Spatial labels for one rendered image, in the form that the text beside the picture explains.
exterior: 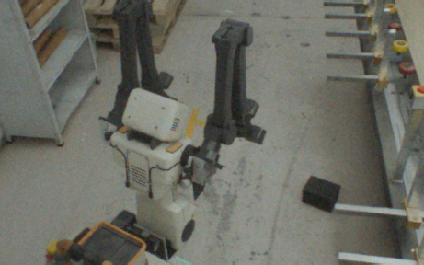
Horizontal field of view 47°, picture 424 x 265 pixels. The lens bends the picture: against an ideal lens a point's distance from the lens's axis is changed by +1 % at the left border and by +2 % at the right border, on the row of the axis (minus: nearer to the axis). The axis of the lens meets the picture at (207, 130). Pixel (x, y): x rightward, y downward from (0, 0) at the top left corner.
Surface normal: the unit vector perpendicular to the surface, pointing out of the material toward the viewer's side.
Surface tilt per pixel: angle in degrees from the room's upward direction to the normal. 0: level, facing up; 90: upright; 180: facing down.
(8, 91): 90
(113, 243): 0
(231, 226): 0
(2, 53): 90
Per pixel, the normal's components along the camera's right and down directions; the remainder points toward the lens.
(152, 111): -0.42, -0.11
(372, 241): -0.04, -0.77
